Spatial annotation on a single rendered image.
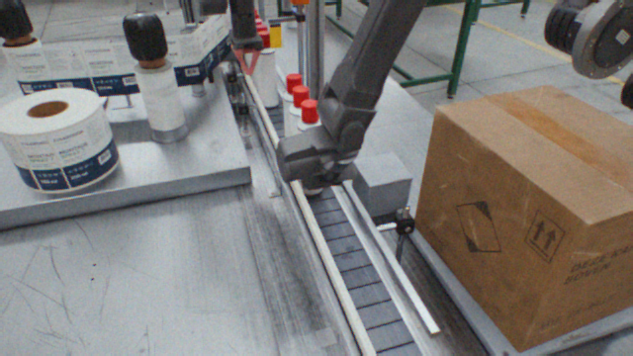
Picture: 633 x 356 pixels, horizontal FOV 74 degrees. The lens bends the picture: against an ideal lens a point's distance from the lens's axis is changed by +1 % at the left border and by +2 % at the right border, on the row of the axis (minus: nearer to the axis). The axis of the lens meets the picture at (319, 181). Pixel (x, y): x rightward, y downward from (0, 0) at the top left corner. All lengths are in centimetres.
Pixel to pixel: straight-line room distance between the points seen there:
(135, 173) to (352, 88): 61
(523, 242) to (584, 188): 10
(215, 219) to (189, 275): 15
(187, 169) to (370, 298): 52
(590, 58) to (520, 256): 59
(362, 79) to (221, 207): 50
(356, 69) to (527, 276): 37
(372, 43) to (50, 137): 66
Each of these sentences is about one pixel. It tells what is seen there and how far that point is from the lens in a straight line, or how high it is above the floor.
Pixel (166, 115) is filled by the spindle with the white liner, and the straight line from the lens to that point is 108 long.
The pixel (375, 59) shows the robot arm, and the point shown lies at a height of 124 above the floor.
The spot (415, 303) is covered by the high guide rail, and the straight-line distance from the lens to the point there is 61.
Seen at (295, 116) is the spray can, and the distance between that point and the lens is 85.
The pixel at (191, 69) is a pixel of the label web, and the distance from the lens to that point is 128.
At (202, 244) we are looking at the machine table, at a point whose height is 83.
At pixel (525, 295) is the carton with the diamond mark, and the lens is 68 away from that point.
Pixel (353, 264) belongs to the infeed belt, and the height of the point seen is 88.
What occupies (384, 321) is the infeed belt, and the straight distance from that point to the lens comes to 69.
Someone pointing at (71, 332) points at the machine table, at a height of 83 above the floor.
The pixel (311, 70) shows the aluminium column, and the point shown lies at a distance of 124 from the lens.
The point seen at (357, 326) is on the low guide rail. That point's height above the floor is 92.
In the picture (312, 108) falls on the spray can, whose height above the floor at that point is 108.
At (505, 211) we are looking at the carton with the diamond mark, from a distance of 65.
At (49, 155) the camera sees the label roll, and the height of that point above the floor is 97.
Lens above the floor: 145
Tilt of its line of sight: 38 degrees down
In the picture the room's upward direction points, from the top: straight up
